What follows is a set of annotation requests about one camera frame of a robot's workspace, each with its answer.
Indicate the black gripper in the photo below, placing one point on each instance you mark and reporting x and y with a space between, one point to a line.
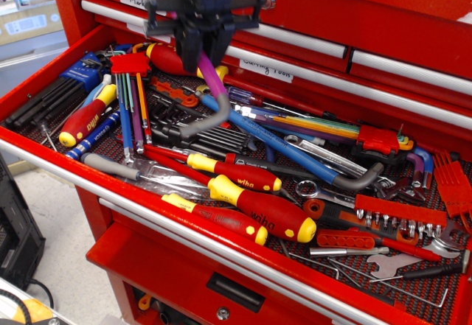
189 19

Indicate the violet Allen key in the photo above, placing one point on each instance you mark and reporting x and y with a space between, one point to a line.
216 88

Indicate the red holder coloured Allen keys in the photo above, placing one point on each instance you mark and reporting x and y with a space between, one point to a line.
128 69

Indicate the black Torx key set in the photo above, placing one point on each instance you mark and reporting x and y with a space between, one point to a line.
167 118

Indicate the blue holder black Allen keys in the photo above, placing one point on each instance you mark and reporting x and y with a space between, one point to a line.
73 84

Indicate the red holder rainbow Allen keys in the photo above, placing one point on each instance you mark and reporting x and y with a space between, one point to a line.
365 137

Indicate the large blue Allen key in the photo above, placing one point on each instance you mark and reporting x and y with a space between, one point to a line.
310 164

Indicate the thin silver Allen key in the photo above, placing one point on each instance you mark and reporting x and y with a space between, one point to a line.
392 287

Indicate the long red yellow screwdriver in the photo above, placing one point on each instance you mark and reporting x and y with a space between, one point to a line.
164 57

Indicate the white Cutting Tools label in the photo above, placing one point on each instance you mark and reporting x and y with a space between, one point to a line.
266 71

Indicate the white Markers label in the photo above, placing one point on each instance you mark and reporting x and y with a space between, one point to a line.
134 1

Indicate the short red yellow Wiha screwdriver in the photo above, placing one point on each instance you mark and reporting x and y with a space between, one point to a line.
82 122

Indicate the blue Bosch precision screwdriver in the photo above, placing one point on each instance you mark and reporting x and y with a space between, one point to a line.
93 138

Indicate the silver combination wrench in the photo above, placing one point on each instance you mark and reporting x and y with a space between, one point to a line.
310 190

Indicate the large red yellow Wiha screwdriver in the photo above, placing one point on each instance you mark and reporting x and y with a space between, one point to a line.
280 217

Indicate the red tool chest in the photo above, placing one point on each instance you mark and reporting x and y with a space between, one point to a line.
320 18

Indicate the slim red yellow screwdriver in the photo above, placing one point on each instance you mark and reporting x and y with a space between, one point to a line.
230 219

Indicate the silver adjustable wrench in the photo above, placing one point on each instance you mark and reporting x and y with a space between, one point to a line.
385 188

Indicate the small red bit holder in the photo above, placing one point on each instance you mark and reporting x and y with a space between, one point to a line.
329 238

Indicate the open red drawer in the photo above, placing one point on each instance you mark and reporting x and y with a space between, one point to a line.
417 77

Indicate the black device on floor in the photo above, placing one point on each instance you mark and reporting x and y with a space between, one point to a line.
22 243

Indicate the red bit holder strip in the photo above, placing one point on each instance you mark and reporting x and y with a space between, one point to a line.
411 220

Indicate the slim red shaft screwdriver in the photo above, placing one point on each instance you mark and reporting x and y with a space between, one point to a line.
409 249

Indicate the flat silver open wrench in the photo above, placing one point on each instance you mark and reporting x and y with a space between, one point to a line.
388 265

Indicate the red comb shaped holder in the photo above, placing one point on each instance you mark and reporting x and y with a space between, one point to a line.
454 188

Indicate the black precision screwdriver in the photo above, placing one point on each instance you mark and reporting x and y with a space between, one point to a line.
443 270

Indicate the blue clear handled screwdriver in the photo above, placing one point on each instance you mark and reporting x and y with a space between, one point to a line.
247 97

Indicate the grey handled screwdriver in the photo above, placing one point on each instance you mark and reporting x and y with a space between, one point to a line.
108 166

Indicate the orange black ratchet handle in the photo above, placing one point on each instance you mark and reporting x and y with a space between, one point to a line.
335 216

